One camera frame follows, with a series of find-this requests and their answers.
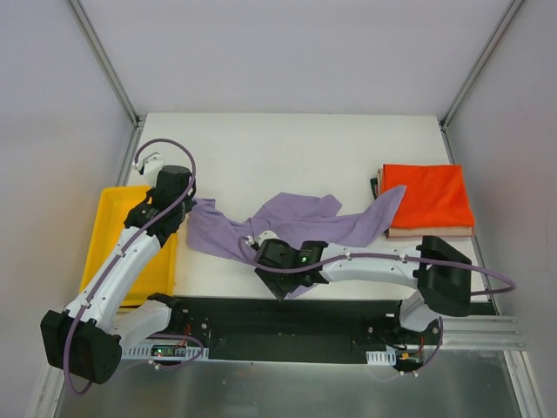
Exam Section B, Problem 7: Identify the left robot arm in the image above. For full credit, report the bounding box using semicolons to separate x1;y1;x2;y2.
40;165;195;384

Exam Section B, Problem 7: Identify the yellow plastic tray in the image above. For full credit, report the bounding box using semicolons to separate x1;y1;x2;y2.
80;185;178;307

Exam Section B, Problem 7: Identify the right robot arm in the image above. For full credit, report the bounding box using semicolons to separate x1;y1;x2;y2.
252;232;472;344

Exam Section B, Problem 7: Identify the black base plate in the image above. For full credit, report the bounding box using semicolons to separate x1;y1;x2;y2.
155;297;440;364

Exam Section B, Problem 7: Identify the folded orange t-shirt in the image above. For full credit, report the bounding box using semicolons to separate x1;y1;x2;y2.
380;163;476;230

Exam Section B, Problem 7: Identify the aluminium frame post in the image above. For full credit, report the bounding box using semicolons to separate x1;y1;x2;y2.
65;0;142;128
440;0;527;132

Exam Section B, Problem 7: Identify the left aluminium frame post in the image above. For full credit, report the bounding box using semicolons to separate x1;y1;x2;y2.
65;0;142;128

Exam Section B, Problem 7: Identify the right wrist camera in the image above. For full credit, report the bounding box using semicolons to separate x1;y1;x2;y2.
242;230;279;250

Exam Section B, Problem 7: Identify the right white cable duct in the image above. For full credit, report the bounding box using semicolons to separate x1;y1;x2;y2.
366;350;397;367

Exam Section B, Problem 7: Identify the white cable duct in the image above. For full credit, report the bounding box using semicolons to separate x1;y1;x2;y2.
122;341;209;361
366;350;397;367

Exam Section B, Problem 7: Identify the purple t-shirt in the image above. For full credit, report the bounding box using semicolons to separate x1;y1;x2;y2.
186;185;406;299

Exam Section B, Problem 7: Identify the left white cable duct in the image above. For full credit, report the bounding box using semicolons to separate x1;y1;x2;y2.
122;341;209;361

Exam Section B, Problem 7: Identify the folded beige t-shirt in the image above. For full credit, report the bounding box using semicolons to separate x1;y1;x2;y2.
376;166;475;239

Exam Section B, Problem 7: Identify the right aluminium frame post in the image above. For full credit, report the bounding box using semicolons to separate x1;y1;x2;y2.
440;0;527;132

